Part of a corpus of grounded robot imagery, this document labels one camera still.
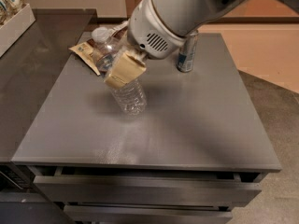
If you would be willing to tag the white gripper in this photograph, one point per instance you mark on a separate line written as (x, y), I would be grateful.
(146, 32)

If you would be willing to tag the clear plastic water bottle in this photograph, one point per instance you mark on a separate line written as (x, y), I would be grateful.
(119, 67)

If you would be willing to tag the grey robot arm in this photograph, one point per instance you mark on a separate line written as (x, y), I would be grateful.
(182, 17)

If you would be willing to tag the brown chip bag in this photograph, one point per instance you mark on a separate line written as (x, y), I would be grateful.
(90, 50)

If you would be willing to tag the silver blue drink can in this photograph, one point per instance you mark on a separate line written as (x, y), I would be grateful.
(186, 53)

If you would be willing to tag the white snack tray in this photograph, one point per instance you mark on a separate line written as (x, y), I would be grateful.
(13, 29)

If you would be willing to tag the snack packets in tray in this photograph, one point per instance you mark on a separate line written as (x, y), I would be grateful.
(9, 8)

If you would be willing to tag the upper steel drawer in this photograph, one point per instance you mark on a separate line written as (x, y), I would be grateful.
(148, 187)

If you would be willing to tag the steel drawer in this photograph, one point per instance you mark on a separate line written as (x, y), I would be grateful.
(148, 187)
(136, 215)

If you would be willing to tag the lower steel drawer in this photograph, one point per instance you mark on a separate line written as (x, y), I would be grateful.
(136, 215)

